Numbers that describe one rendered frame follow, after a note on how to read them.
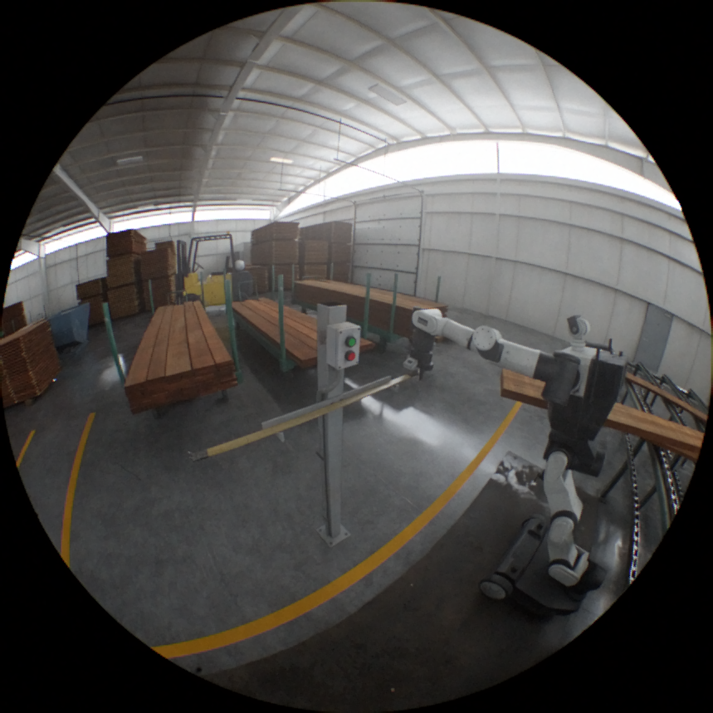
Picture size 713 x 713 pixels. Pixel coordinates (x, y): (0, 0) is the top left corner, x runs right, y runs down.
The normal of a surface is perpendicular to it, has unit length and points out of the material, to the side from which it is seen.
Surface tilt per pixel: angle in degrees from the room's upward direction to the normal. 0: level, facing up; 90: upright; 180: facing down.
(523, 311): 93
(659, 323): 90
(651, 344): 90
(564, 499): 90
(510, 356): 77
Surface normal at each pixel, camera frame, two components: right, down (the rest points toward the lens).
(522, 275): -0.75, 0.16
